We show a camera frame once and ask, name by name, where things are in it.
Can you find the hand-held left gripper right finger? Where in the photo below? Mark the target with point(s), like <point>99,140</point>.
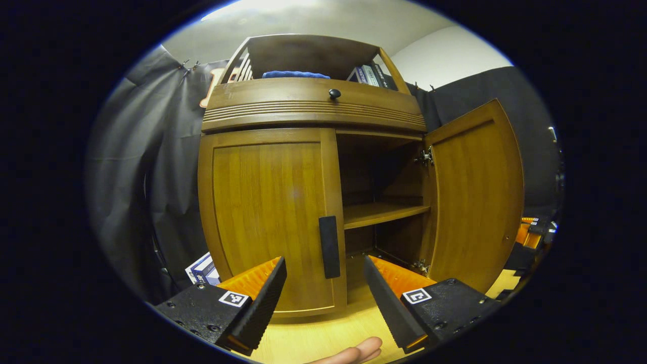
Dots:
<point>391,308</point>

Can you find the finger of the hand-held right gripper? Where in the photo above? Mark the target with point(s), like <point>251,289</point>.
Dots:
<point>541,226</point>
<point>528,236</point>

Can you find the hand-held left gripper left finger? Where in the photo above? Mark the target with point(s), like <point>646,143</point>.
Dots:
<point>258,313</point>

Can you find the wooden shoe cabinet door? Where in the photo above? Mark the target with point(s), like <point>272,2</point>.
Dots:
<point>263,202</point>
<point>475,192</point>

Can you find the wooden double-door shoe cabinet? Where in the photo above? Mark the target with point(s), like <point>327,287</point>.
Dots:
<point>308,55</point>

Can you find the metal door hinge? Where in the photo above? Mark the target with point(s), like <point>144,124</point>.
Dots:
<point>421,266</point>
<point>425,157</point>

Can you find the blue and white box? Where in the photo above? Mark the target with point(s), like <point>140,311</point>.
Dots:
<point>198,268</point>
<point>213,277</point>

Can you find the wooden inner shelf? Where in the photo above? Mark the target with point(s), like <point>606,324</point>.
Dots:
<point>379,213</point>

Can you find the black book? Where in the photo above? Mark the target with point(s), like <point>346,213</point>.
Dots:
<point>381,77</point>

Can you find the wooden drawer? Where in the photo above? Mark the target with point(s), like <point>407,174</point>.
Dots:
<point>263,93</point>

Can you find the black drawer knob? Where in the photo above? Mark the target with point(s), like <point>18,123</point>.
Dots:
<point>334,93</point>

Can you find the grey book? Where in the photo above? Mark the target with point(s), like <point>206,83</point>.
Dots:
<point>370,76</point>

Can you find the dark blue book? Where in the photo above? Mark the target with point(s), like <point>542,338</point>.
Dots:
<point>356,76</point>

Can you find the blue folded cloth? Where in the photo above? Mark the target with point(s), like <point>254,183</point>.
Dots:
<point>295,75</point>

